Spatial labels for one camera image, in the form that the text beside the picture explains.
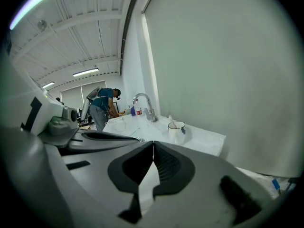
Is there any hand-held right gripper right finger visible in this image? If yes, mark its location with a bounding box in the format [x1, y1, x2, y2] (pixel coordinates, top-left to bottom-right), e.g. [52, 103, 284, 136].
[142, 141, 274, 228]

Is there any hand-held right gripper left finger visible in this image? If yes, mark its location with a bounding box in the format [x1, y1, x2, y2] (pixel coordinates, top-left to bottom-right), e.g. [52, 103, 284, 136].
[61, 141, 155, 228]

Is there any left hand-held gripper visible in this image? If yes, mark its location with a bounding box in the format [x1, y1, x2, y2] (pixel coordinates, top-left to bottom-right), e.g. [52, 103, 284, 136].
[4, 66, 141, 152]

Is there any white cup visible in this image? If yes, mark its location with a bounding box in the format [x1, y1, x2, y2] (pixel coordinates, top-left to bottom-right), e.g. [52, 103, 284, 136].
[168, 121, 187, 145]

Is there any white sink cabinet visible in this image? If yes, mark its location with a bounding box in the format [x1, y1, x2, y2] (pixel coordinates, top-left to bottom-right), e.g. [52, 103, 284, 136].
[102, 114, 227, 157]

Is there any white backpack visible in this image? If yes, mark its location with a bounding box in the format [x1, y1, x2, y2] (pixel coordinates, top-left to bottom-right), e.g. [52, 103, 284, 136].
[81, 87, 103, 122]

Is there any blue striped spray bottle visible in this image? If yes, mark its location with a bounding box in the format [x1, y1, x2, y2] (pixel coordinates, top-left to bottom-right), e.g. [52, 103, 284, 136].
[128, 100, 137, 117]

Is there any window blind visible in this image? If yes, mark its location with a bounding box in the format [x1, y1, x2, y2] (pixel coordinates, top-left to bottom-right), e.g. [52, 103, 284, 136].
[60, 80, 106, 109]

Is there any chrome faucet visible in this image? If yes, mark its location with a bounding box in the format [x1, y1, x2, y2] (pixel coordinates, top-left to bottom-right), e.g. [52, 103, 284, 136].
[133, 93, 158, 123]

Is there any clear plastic sheet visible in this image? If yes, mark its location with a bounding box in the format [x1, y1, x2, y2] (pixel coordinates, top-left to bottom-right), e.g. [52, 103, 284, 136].
[236, 167, 298, 199]

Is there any blue squeegee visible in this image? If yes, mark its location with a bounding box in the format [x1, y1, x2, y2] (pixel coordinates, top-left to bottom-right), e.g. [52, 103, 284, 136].
[271, 178, 298, 195]

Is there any thin white cable loop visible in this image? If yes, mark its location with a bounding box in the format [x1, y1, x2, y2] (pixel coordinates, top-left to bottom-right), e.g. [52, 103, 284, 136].
[113, 117, 127, 133]

